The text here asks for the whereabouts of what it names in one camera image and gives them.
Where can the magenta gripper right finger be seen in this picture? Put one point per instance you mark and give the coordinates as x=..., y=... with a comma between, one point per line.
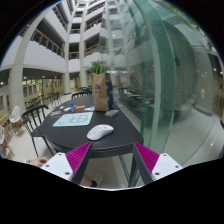
x=153, y=166

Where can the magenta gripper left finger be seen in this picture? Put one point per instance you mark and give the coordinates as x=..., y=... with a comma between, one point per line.
x=70, y=166

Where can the white computer mouse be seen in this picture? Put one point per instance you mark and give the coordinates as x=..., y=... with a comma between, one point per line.
x=99, y=131

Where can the light blue mouse pad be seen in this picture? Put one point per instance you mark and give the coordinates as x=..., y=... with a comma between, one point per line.
x=74, y=120

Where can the person's hand lower left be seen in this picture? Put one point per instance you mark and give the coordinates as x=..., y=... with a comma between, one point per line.
x=38, y=162

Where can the round black table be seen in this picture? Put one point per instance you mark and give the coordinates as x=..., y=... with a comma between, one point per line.
x=65, y=139

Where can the black chair left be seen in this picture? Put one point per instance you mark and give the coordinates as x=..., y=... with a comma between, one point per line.
x=33, y=119

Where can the orange marker pen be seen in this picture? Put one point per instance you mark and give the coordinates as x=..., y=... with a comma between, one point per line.
x=80, y=107

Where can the blue capped small bottle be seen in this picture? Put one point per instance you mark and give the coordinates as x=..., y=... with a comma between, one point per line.
x=71, y=106

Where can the small grey case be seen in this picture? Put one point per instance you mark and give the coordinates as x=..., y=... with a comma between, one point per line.
x=111, y=113

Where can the black chair behind table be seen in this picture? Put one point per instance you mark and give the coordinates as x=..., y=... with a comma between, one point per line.
x=80, y=94

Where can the brown paper bag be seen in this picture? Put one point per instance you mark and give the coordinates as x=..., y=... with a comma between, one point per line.
x=102, y=92

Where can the green potted plant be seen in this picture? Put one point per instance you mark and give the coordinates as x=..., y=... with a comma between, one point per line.
x=97, y=67

